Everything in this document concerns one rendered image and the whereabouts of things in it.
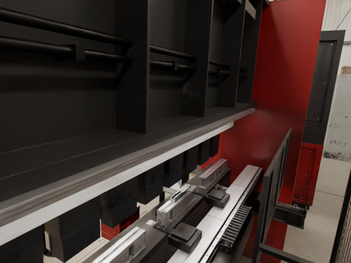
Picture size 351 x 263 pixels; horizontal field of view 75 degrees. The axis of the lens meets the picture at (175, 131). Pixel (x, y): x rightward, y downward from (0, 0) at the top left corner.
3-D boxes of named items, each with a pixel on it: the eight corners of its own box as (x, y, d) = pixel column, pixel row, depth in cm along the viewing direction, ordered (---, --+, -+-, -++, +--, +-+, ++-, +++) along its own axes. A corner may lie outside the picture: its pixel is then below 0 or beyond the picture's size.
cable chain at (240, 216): (241, 208, 126) (241, 202, 125) (251, 212, 123) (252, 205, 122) (217, 249, 94) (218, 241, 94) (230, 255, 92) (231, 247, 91)
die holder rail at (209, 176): (220, 167, 217) (221, 158, 215) (226, 169, 215) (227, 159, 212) (198, 187, 175) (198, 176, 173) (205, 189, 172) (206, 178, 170)
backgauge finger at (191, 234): (154, 218, 116) (154, 209, 115) (201, 237, 103) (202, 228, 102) (139, 231, 106) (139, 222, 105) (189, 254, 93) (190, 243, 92)
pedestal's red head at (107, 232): (122, 220, 166) (121, 198, 162) (139, 228, 158) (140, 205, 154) (101, 236, 148) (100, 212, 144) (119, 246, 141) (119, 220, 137)
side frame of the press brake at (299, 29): (205, 224, 273) (221, 15, 222) (282, 253, 232) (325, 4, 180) (195, 236, 252) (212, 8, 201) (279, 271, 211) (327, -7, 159)
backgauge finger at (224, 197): (190, 188, 150) (191, 181, 149) (229, 199, 138) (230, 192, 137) (182, 195, 140) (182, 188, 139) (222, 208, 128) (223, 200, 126)
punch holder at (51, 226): (85, 228, 86) (83, 188, 82) (101, 236, 82) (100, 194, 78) (46, 252, 73) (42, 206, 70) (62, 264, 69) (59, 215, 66)
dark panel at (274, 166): (281, 179, 191) (289, 128, 181) (283, 180, 190) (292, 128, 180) (249, 273, 96) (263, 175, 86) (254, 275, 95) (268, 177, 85)
